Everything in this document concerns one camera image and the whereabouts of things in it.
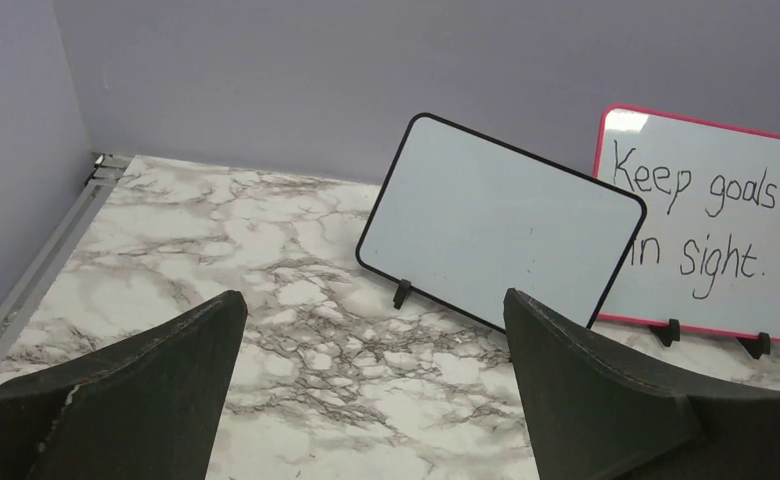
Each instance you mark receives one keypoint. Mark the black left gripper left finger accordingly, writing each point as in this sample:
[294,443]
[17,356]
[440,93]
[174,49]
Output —
[145,407]

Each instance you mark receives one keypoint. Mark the large pink-framed whiteboard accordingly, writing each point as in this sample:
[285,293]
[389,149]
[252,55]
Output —
[708,253]

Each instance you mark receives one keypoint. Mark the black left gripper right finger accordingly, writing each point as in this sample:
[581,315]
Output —
[598,409]

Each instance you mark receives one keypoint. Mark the aluminium rail left table edge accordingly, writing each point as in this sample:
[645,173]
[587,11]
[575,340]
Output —
[26,295]

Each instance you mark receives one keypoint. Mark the small black-framed whiteboard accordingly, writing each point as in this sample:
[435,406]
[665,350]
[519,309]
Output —
[463,217]

